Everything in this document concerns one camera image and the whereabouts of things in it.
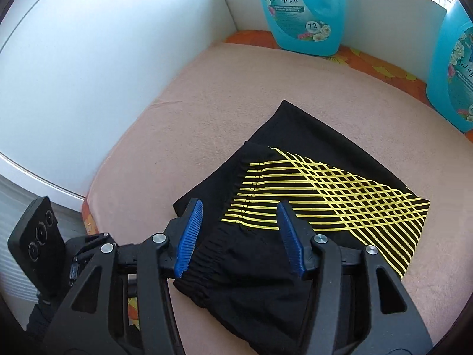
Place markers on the small blue detergent bottle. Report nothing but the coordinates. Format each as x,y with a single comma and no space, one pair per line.
295,7

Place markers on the large blue detergent bottle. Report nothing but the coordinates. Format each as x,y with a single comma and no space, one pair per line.
451,74

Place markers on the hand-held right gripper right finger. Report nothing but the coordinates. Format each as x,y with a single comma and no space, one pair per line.
292,236

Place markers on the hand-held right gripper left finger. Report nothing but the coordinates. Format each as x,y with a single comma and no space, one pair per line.
188,236

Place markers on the black pants with yellow stripes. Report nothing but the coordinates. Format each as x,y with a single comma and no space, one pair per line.
295,133

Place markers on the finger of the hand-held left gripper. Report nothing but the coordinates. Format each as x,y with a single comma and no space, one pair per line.
88,246

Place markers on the pink towel mat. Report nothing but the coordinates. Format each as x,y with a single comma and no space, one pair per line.
166,137

